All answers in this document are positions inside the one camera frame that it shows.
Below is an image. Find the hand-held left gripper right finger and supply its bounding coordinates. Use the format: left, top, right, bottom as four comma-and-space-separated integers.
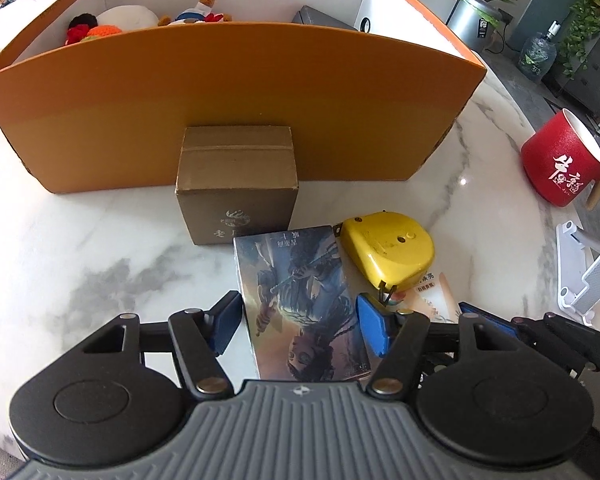
356, 292, 519, 403

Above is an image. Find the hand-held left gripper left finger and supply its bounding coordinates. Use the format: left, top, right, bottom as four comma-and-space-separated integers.
79, 290, 244, 402

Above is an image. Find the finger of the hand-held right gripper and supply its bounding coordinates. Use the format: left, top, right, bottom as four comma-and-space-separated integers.
459, 301, 600, 377

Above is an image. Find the illustrated card box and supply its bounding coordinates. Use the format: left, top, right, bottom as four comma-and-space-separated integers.
232, 224, 372, 380

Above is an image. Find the yellow tape measure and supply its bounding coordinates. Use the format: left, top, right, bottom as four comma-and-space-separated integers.
333, 212, 437, 294

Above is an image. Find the brown cardboard box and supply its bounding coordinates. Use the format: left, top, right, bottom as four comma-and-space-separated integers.
174, 124, 301, 247

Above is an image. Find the orange cardboard box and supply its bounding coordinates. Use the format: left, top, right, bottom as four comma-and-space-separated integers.
0, 0, 489, 195

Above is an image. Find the grey box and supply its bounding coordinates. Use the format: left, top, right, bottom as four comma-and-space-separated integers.
292, 4, 356, 31

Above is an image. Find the blue white sailor plush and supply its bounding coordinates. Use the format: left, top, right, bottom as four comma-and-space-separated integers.
157, 0, 234, 26

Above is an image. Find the orange knitted ball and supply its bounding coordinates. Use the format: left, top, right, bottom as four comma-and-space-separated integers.
82, 23, 124, 40

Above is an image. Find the white plush toy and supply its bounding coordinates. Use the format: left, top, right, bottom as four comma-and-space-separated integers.
95, 3, 160, 29

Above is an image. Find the red knitted doll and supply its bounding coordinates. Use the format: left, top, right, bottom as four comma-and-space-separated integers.
64, 12, 99, 46

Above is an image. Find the white orange leaflet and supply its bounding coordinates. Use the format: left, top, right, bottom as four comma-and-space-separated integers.
379, 270, 454, 324

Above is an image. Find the white phone stand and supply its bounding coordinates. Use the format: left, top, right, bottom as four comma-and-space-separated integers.
554, 219, 600, 329

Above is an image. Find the clear water jug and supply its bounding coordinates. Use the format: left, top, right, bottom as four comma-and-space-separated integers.
517, 19, 564, 81

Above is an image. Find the purple rug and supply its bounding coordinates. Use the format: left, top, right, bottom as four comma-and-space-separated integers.
0, 459, 31, 480

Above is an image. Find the silver trash can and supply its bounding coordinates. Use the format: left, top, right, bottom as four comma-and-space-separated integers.
445, 0, 502, 54

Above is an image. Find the red mug wooden handle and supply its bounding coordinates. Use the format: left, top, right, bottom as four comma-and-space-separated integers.
519, 108, 600, 210

